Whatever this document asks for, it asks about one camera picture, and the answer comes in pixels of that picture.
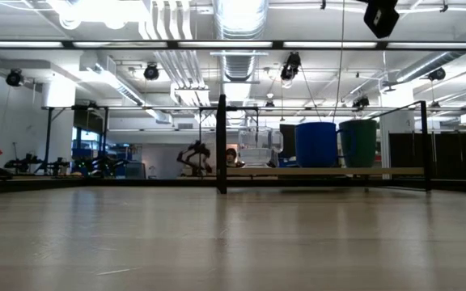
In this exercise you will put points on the dark green mug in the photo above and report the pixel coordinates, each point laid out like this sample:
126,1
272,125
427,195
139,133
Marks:
360,143

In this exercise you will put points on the blue mug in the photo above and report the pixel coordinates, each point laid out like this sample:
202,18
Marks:
316,145

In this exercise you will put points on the clear glass mug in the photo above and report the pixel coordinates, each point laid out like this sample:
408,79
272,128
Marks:
257,155

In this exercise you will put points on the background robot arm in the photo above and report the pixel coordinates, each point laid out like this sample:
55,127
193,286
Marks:
194,157

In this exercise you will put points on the black ceiling spotlight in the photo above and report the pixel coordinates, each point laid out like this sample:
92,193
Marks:
13,78
290,66
437,74
151,72

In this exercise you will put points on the seated person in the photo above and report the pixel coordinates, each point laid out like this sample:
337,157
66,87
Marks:
231,158

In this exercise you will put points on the silver ceiling duct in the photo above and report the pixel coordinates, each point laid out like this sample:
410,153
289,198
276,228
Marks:
239,40

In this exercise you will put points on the dark partition wall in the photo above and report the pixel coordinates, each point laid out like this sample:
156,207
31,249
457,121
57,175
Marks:
459,153

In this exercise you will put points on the wooden shelf with black frame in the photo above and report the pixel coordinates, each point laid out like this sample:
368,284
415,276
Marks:
318,171

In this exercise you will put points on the black overhead frame bar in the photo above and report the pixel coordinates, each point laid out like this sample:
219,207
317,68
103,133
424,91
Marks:
176,44

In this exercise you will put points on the black table frame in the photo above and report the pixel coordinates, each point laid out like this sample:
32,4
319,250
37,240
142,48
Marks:
95,184

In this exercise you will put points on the background black frame rig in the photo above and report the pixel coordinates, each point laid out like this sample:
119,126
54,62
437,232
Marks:
49,137

